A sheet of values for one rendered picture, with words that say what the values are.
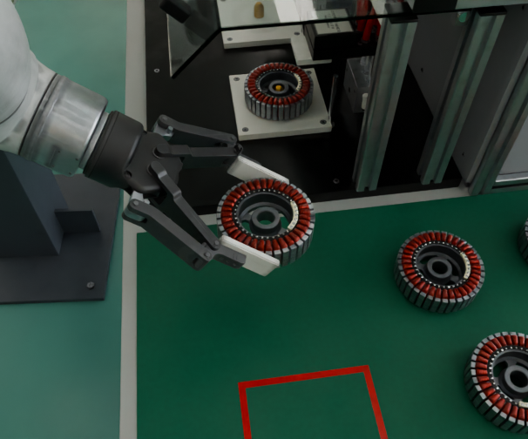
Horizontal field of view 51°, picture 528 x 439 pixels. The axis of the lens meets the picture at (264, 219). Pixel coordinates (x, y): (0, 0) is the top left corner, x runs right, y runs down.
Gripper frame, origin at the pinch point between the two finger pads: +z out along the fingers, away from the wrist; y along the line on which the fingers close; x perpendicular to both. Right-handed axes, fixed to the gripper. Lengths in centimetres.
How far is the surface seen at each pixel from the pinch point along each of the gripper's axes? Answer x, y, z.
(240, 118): -12.3, -28.2, -0.8
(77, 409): -101, -4, 5
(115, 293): -100, -38, 5
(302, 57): 0.9, -31.8, 2.0
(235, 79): -13.2, -37.8, -2.9
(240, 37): -13, -50, -4
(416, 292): 0.6, 0.9, 22.3
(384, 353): -4.0, 8.1, 21.0
